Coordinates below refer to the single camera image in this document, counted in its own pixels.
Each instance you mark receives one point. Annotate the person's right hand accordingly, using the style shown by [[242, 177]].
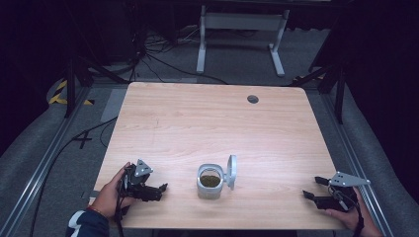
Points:
[[347, 219]]

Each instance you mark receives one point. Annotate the yellow black floor tape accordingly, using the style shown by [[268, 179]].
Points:
[[59, 97]]

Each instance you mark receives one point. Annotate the grey floor plate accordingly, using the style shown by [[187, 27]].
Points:
[[113, 105]]

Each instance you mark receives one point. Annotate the grey round table grommet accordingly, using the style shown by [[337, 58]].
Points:
[[252, 99]]

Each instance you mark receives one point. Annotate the white metal table frame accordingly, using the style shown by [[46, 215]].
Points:
[[242, 21]]

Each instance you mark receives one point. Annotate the green tea leaves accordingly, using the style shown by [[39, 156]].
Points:
[[210, 180]]

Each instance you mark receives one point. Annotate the aluminium floor rail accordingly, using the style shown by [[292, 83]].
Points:
[[42, 168], [357, 164]]

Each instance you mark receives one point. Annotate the black metal stand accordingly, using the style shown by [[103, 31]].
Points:
[[70, 85], [339, 95]]

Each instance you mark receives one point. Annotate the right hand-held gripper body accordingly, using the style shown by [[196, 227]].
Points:
[[341, 194]]

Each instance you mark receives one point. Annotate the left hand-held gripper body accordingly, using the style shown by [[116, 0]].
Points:
[[140, 184]]

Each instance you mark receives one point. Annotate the person's left hand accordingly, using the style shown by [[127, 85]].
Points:
[[107, 197]]

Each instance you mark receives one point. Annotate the black tape cross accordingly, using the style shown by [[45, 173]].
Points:
[[83, 139]]

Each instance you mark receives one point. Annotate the grey jar with hinged lid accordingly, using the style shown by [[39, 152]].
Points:
[[214, 179]]

